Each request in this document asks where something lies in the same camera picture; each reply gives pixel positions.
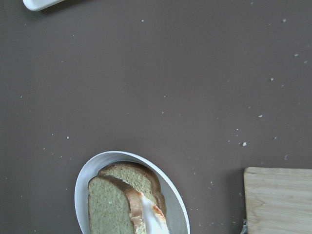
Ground wooden cutting board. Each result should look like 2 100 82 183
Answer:
244 167 312 234

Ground fried egg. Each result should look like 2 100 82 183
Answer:
138 192 170 234

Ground plain bread slice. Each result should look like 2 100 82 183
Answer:
88 175 147 234

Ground white round plate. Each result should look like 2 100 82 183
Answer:
75 151 191 234

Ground bread slice under egg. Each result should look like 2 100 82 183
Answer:
98 161 167 215

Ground cream rectangular tray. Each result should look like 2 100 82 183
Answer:
22 0 64 11

